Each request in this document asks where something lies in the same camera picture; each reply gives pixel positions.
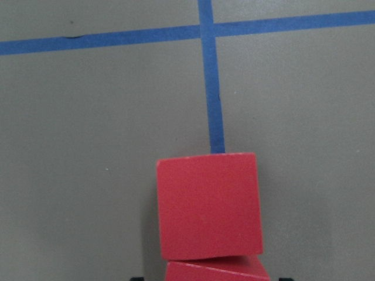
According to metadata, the front-right right gripper black left finger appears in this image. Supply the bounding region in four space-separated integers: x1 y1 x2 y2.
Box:
130 276 144 281

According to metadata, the front-right right gripper black right finger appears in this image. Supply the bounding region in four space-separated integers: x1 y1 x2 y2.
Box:
278 277 293 281

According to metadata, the red block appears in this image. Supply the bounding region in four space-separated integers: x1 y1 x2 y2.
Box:
156 153 263 261
165 255 270 281

